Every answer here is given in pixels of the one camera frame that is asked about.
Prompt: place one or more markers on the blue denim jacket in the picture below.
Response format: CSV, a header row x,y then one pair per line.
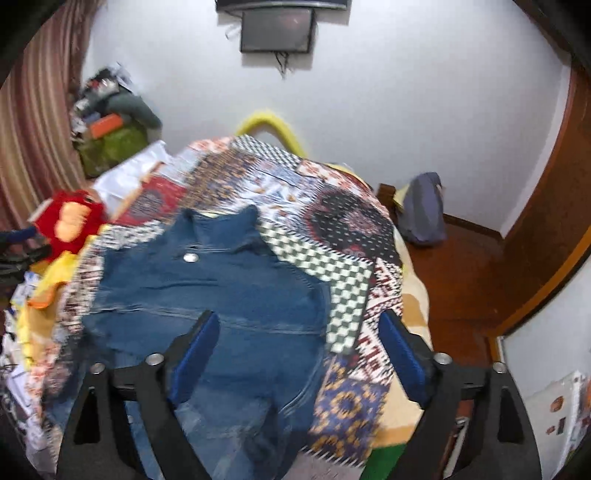
x,y
221,304

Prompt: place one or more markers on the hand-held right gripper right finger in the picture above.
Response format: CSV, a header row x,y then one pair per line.
x,y
399,355

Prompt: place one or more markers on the orange box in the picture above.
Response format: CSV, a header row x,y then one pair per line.
x,y
107,125

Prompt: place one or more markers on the small black wall monitor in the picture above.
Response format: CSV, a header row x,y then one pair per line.
x,y
278,30

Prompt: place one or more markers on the dark wooden bedpost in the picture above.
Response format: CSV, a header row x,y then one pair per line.
x,y
385,194

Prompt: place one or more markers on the green patterned box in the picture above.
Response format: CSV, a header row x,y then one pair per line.
x,y
113,150

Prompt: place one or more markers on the wooden door frame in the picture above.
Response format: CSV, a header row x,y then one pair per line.
x,y
549,198

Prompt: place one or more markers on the patchwork printed blanket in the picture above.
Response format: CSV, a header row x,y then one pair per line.
x,y
323,240

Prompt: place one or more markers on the yellow towel blanket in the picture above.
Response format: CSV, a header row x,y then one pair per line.
x,y
48,286

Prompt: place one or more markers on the red plush toy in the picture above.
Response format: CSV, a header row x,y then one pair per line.
x,y
69,221

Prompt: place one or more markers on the white appliance with stickers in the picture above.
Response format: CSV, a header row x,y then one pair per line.
x,y
554,383

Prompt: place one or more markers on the striped brown curtain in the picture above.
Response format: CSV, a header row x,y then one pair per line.
x,y
44,115

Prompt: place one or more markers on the grey backpack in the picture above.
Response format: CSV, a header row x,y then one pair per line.
x,y
422,210

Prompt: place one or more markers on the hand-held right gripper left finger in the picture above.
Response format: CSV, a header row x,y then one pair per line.
x,y
196,355

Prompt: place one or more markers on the black wall television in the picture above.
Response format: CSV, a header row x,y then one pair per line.
x,y
281,3

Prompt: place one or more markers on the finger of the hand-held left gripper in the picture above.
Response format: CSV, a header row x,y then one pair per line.
x,y
25,263
16,235

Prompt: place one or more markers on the pile of clutter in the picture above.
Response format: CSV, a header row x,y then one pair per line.
x,y
99,92

